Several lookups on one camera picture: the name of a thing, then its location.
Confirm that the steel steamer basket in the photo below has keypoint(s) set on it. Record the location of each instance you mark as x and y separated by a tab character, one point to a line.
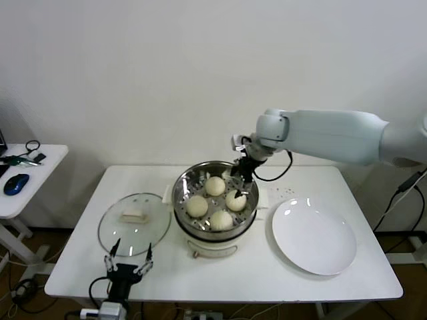
187	185

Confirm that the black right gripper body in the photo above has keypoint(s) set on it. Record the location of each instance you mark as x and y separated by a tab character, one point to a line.
247	170

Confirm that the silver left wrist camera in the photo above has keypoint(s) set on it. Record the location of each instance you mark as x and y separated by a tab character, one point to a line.
113	310

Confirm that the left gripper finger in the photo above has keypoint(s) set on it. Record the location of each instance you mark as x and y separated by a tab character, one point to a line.
148	260
112	256

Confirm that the blue computer mouse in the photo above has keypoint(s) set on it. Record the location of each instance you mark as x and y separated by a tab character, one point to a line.
16	184

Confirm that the white power strip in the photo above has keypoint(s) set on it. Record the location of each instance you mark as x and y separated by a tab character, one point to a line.
203	315

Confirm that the black flat device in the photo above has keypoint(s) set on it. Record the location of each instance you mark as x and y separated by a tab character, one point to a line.
2	171

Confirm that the glass pot lid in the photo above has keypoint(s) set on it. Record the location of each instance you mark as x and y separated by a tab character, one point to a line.
110	220

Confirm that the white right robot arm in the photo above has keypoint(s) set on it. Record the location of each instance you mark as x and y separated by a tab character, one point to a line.
333	133

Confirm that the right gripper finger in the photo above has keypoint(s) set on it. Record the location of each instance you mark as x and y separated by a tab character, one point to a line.
241	193
235	182

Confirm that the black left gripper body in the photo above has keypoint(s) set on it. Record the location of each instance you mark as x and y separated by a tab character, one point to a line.
121	281

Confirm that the scattered dark crumbs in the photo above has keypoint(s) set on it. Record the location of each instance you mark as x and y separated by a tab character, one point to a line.
289	191

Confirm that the laptop screen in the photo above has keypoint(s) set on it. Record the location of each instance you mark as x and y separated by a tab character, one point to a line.
2	139

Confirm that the white round plate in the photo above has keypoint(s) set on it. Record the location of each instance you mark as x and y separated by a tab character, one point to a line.
310	236

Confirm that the small black device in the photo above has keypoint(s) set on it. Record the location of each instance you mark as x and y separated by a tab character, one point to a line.
40	157

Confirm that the white side table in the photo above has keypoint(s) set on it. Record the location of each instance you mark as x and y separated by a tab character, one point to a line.
50	160

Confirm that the white steamed baozi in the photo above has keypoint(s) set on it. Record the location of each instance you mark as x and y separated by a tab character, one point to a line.
220	220
214	186
197	206
235	204

